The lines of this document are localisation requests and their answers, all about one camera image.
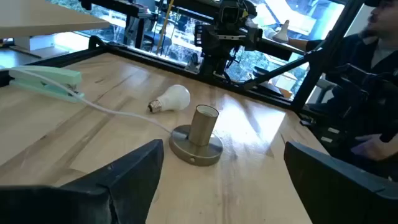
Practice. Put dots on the white cone-shaped object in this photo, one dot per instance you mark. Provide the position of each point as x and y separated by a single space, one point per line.
281 34

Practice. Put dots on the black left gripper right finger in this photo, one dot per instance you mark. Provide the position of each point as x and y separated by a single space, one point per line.
335 193

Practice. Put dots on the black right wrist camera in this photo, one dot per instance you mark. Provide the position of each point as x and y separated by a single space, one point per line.
230 14

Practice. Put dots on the black aluminium table frame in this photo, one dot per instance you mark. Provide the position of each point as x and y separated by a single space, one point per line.
149 59

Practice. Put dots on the light wood neighbouring desk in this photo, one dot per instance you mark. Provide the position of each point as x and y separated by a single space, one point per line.
37 15

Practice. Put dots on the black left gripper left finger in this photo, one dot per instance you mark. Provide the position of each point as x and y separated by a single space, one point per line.
118 186

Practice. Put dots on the person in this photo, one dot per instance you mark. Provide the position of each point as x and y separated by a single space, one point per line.
385 25

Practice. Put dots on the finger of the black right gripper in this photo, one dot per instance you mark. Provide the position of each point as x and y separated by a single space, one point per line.
254 39
199 35

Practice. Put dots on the mint green stapler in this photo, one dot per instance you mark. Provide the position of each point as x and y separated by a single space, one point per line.
62 76

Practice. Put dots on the brass lamp socket base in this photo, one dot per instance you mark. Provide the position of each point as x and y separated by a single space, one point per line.
202 127

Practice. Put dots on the black background workbench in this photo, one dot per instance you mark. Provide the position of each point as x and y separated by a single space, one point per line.
124 7

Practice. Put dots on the white LED light bulb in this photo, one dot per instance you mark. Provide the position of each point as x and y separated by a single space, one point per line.
174 98

